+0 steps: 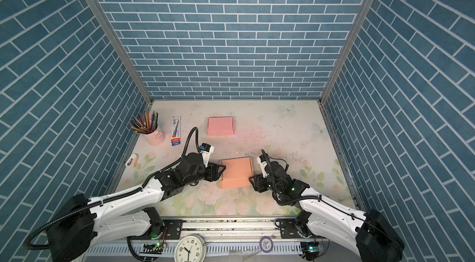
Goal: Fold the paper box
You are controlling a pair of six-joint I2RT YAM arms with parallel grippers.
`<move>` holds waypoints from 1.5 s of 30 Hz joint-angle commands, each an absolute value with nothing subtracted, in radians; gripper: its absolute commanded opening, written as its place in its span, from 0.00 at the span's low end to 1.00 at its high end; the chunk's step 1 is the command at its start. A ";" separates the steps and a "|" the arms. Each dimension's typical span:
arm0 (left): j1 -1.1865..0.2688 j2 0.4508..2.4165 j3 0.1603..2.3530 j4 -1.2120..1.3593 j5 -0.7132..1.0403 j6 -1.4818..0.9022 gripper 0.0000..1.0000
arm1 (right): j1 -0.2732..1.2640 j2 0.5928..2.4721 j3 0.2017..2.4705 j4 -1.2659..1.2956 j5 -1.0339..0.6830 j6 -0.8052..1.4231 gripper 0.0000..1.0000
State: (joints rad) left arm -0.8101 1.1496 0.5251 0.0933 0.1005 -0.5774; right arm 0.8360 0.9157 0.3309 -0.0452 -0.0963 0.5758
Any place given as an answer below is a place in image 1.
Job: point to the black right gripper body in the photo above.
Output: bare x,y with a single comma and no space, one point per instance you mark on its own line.
276,189

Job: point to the bundle of coloured pencils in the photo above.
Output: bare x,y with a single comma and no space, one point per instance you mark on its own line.
145,123

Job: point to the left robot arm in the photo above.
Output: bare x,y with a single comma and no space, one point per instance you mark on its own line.
82,223

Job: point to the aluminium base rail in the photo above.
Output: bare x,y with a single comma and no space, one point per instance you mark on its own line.
228,229

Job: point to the purple tape roll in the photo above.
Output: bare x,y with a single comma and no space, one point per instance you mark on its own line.
266,244

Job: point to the white round object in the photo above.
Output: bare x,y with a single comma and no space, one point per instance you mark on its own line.
132,160

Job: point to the pink cardboard box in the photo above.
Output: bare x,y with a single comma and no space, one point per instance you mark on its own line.
220,126

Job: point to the pink metal pencil bucket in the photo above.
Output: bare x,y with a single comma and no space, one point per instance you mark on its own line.
156,138

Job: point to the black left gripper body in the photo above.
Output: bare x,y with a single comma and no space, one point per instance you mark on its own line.
198,177

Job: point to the white blue pencil box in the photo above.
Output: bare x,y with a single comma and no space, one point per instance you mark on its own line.
176,131

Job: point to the tan cardboard box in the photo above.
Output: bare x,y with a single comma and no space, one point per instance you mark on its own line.
237,173

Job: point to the white wall clock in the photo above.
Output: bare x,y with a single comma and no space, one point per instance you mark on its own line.
190,249

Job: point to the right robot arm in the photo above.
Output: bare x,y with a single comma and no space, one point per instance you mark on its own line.
367,234

